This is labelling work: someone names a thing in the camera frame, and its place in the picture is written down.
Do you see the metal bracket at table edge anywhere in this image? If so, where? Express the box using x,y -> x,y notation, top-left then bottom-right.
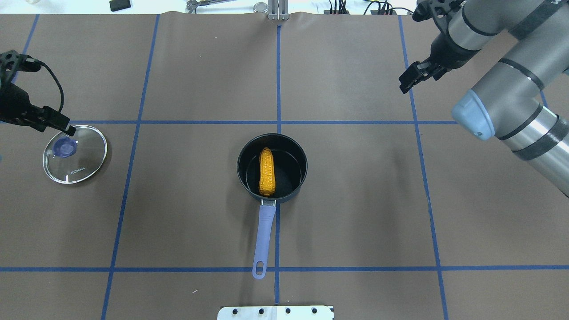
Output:
253,0 -> 290,21

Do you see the small black square device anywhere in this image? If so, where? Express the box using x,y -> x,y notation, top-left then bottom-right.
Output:
108,0 -> 132,12

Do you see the white metal plate with holes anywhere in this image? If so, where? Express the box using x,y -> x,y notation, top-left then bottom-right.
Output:
217,305 -> 335,320

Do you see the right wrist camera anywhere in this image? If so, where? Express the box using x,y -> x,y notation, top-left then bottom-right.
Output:
411,0 -> 465,27

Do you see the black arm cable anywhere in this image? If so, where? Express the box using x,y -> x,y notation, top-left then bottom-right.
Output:
38,62 -> 65,114

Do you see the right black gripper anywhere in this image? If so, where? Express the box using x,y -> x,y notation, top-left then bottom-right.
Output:
398,34 -> 478,94

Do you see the yellow corn cob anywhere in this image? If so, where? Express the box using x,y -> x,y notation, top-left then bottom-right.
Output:
258,147 -> 276,196

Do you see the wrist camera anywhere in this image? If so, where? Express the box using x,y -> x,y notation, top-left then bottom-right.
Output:
0,49 -> 42,85
411,0 -> 465,27

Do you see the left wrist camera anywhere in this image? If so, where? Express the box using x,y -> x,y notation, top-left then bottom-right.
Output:
0,49 -> 42,85

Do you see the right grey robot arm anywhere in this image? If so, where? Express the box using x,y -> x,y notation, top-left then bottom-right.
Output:
399,0 -> 569,195

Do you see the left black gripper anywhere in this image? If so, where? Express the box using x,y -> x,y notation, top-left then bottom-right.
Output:
0,82 -> 76,136

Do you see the glass lid with blue knob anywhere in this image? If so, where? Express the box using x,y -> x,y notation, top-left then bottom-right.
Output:
41,125 -> 108,184

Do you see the dark pot with blue handle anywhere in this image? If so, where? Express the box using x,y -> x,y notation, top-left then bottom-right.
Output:
236,133 -> 308,280

